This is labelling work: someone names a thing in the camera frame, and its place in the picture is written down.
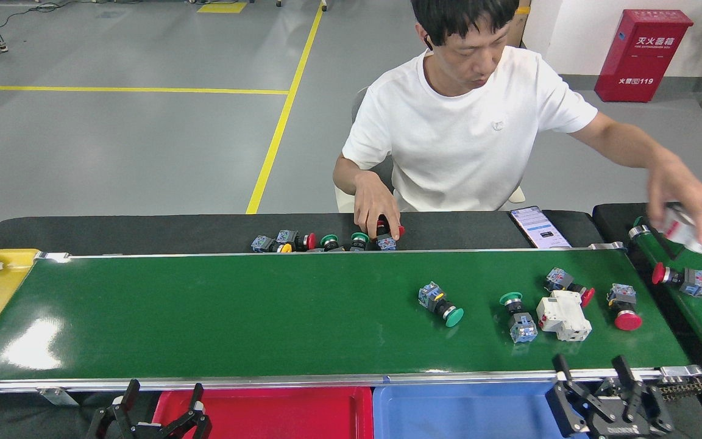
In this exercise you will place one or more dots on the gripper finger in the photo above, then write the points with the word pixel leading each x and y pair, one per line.
pixel 198 393
pixel 133 390

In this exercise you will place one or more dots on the person's left forearm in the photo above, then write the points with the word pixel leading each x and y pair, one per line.
pixel 637 152

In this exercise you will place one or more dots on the red mushroom button switch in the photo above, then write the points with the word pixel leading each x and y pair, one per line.
pixel 627 320
pixel 386 243

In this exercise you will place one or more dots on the person's left hand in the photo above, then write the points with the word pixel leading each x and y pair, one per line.
pixel 680 189

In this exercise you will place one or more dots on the person's right hand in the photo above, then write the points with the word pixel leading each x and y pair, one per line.
pixel 375 204

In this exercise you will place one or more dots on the red fire extinguisher cabinet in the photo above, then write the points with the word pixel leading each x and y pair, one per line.
pixel 643 55

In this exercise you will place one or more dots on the grey office chair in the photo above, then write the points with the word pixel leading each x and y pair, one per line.
pixel 386 167

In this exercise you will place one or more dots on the smartphone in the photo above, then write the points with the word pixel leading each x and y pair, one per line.
pixel 540 227

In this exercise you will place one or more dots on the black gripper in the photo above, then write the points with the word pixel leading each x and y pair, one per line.
pixel 622 431

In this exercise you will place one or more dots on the red plastic tray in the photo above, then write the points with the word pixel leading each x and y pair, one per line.
pixel 265 414

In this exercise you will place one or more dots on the blue plastic tray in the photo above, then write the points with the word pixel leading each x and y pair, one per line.
pixel 460 414

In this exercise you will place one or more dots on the long green conveyor belt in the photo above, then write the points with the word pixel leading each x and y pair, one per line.
pixel 265 317

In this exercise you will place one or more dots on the person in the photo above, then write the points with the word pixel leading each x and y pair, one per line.
pixel 467 140

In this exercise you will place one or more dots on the person's right forearm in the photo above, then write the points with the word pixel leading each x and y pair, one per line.
pixel 351 174

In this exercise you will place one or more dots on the black earbud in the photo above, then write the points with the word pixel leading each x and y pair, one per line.
pixel 427 42

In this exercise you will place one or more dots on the yellow mushroom button switch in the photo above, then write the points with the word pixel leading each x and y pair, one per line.
pixel 261 244

